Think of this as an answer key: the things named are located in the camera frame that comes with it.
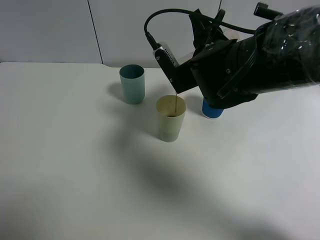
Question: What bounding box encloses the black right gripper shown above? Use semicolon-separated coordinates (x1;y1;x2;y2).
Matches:
189;14;259;109

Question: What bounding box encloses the plastic drink bottle pink label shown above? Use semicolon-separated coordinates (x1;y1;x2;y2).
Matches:
177;28;240;64

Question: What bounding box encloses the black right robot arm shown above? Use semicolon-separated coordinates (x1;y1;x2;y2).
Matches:
189;5;320;109

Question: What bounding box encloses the clear cup with blue sleeve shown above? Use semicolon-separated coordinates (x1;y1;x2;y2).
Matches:
201;98;224;119

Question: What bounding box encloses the pale green plastic cup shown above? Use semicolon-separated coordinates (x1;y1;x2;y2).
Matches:
156;95;187;143

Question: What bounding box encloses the teal plastic cup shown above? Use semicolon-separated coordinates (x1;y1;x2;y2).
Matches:
119;64;145;105

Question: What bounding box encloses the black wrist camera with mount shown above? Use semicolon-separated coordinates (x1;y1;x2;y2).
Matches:
153;42;198;94

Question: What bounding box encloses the black camera cable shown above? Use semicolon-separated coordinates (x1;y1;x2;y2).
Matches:
143;1;283;50

